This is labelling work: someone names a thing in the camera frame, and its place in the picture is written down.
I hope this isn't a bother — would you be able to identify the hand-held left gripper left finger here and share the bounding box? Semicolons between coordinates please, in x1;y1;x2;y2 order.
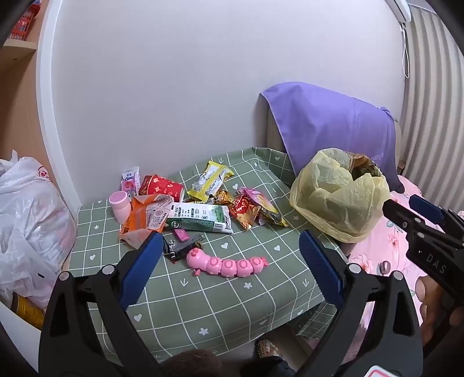
38;232;165;377

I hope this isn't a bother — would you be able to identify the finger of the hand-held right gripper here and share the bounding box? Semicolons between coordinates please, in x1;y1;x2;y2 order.
383;199;427;233
409;195;463;227

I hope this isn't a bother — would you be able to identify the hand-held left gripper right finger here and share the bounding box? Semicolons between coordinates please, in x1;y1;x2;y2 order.
295;229;423;377

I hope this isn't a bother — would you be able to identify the black wrapper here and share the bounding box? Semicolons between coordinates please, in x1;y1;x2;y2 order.
163;234;204;263

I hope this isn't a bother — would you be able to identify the orange snack wrapper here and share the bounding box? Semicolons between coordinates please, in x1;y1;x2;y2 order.
119;194;175;249

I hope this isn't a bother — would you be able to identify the bin with yellow liner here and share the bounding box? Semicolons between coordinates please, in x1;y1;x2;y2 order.
289;148;391;244

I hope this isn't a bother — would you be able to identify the green white milk carton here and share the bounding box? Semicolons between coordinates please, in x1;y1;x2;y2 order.
163;202;233;235

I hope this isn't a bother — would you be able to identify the red paper cup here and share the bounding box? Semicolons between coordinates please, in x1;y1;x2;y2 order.
139;175;185;203

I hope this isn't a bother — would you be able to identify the pink white snack packet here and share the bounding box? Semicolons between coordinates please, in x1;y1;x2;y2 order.
121;166;140;198

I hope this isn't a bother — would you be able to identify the pink yellow snack wrapper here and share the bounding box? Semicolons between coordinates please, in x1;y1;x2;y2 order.
237;186;289;228

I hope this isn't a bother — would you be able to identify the red gold foil wrapper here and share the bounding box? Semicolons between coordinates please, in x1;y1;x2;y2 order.
231;196;261;231

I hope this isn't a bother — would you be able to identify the yellow snack packet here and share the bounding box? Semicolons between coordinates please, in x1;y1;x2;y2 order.
186;160;235;203

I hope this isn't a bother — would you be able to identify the person's right hand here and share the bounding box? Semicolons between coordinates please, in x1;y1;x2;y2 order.
416;278;464;329

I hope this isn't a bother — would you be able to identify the pink floral bedsheet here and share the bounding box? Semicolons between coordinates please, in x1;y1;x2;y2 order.
341;174;464;363

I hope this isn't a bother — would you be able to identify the pink plastic bottle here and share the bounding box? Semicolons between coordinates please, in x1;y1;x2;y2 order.
109;191;132;222

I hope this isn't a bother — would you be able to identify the pink caterpillar toy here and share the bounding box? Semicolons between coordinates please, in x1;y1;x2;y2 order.
186;247;269;279

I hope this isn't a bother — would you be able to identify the green checked tablecloth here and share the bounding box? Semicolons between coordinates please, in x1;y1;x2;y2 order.
68;147;349;363

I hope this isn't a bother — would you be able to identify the knitted slipper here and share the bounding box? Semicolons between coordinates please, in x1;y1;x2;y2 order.
254;337;291;359

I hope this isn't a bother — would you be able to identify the striped grey curtain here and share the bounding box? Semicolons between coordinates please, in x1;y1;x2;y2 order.
397;5;464;214

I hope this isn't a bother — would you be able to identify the purple pillow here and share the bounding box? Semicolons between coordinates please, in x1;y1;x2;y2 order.
259;82;406;194

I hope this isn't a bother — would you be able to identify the white plastic bag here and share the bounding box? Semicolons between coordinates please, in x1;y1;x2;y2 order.
0;149;77;309

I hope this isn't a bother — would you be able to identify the yellow can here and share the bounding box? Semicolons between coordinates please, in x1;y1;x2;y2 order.
11;293;46;329

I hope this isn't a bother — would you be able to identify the beige bed headboard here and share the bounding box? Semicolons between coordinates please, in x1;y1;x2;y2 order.
266;105;291;157

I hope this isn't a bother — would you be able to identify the white air conditioner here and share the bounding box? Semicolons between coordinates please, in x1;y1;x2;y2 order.
384;0;412;23

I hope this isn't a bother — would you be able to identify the wooden shelf unit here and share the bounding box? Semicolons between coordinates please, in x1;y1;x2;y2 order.
0;0;82;214

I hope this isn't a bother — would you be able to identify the red plastic basket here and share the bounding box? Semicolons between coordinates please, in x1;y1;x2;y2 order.
9;3;40;40

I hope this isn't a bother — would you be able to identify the white air conditioner cable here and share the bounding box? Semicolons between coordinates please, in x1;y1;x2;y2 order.
399;22;410;78

